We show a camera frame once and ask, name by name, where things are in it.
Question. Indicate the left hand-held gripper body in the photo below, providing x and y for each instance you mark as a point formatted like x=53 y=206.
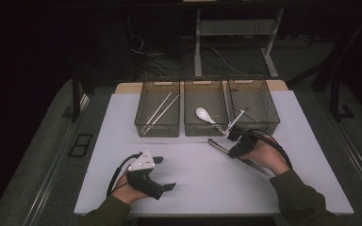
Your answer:
x=141 y=180

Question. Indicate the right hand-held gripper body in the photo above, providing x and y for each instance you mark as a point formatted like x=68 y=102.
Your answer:
x=250 y=142

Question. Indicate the steel table knife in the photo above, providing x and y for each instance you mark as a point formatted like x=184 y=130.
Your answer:
x=217 y=145

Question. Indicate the steel fork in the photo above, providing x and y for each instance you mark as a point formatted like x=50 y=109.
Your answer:
x=246 y=114

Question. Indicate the white ceramic spoon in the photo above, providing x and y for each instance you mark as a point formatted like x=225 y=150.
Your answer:
x=202 y=113

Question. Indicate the smoky transparent plastic bin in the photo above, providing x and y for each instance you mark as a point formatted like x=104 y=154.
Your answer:
x=158 y=108
x=205 y=100
x=257 y=100

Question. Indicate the person's left hand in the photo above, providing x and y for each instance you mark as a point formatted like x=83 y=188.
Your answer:
x=124 y=191

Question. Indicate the wooden board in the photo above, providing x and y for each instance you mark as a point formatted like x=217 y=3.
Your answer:
x=125 y=88

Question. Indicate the black metal stand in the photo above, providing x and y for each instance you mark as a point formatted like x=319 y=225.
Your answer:
x=334 y=94

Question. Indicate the black rectangular floor frame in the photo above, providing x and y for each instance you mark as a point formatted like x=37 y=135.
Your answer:
x=81 y=145

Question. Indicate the metal floor rail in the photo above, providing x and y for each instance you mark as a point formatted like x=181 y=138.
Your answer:
x=48 y=185
x=358 y=163

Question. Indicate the white metal desk frame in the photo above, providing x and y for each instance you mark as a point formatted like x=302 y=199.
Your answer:
x=198 y=47

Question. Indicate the black floor bracket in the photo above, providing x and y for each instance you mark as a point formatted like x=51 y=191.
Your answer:
x=347 y=112

